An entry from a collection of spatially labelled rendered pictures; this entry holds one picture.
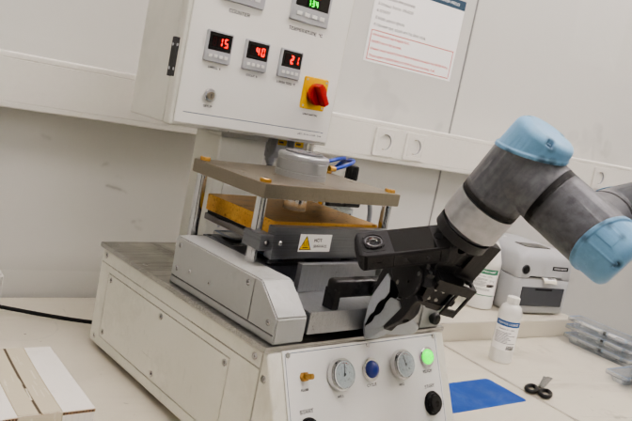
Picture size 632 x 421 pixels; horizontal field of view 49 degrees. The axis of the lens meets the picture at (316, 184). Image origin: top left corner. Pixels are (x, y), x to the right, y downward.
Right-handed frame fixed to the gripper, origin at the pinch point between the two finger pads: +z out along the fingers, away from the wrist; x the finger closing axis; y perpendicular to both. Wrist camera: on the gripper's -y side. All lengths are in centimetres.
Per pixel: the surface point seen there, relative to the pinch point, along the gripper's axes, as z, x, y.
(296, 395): 5.2, -8.8, -9.4
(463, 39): -16, 101, 51
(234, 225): 3.3, 18.1, -15.8
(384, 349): 2.7, 0.0, 5.0
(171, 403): 24.3, 1.9, -17.0
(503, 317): 16, 32, 57
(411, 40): -11, 95, 35
